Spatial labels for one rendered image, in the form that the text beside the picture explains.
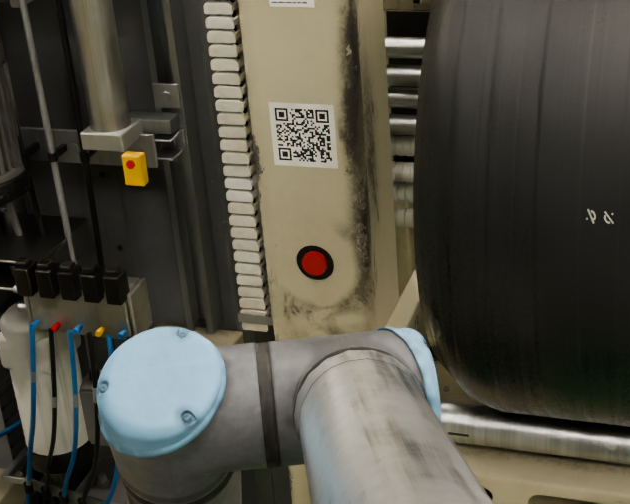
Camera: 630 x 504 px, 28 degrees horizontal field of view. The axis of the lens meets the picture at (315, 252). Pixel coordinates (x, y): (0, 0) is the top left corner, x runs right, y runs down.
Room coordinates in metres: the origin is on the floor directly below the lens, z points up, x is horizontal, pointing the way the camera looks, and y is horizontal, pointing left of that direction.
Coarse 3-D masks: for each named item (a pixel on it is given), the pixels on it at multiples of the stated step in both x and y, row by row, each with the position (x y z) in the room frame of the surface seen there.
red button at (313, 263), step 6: (312, 252) 1.29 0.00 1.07; (318, 252) 1.29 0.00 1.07; (306, 258) 1.29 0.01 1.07; (312, 258) 1.28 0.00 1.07; (318, 258) 1.28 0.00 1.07; (324, 258) 1.28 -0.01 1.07; (306, 264) 1.29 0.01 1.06; (312, 264) 1.28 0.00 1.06; (318, 264) 1.28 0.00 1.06; (324, 264) 1.28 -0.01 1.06; (306, 270) 1.29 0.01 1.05; (312, 270) 1.28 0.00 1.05; (318, 270) 1.28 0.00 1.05; (324, 270) 1.28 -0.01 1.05
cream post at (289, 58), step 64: (256, 0) 1.30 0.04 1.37; (320, 0) 1.28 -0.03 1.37; (256, 64) 1.30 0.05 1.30; (320, 64) 1.28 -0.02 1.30; (384, 64) 1.37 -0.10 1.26; (256, 128) 1.31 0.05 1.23; (384, 128) 1.36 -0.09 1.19; (320, 192) 1.28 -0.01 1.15; (384, 192) 1.34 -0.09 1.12; (384, 256) 1.33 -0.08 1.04; (320, 320) 1.29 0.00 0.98; (384, 320) 1.31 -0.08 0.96
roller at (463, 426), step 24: (456, 408) 1.17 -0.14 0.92; (480, 408) 1.17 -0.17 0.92; (456, 432) 1.15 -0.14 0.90; (480, 432) 1.14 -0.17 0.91; (504, 432) 1.13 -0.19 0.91; (528, 432) 1.13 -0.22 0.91; (552, 432) 1.12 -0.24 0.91; (576, 432) 1.11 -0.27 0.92; (600, 432) 1.11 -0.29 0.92; (624, 432) 1.10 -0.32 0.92; (576, 456) 1.11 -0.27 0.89; (600, 456) 1.10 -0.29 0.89; (624, 456) 1.09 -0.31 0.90
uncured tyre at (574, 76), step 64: (448, 0) 1.13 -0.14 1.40; (512, 0) 1.09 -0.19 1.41; (576, 0) 1.07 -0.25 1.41; (448, 64) 1.08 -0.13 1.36; (512, 64) 1.05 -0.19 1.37; (576, 64) 1.03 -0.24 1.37; (448, 128) 1.05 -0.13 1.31; (512, 128) 1.02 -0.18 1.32; (576, 128) 1.00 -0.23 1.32; (448, 192) 1.03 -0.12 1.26; (512, 192) 1.00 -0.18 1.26; (576, 192) 0.98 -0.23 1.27; (448, 256) 1.02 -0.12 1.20; (512, 256) 0.99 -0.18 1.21; (576, 256) 0.97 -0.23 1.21; (448, 320) 1.03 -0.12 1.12; (512, 320) 1.00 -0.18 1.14; (576, 320) 0.97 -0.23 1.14; (512, 384) 1.03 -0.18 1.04; (576, 384) 1.00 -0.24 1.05
